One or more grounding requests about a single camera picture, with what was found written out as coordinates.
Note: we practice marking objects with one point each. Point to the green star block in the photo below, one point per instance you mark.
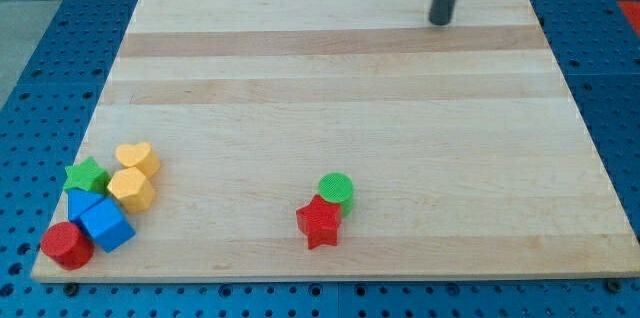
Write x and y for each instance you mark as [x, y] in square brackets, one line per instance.
[87, 176]

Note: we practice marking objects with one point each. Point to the yellow heart block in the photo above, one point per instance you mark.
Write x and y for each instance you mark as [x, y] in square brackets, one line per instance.
[141, 156]

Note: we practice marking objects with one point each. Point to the red star block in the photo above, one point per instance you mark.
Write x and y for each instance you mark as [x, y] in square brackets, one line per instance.
[319, 221]

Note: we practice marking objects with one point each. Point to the wooden board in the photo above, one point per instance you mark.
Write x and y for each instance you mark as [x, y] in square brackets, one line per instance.
[469, 157]

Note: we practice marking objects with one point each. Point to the red cylinder block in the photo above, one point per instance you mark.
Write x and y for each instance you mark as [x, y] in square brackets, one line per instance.
[67, 246]

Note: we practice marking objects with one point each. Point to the blue triangle block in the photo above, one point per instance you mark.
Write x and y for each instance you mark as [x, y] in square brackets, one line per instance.
[80, 201]

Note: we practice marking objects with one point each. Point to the yellow hexagon block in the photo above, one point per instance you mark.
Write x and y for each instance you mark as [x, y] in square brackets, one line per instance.
[132, 190]

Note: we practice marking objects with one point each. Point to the green cylinder block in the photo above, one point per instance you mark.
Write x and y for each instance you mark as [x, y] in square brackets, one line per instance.
[337, 188]

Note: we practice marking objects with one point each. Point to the blue cube block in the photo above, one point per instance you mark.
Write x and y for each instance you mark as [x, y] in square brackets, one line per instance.
[107, 225]

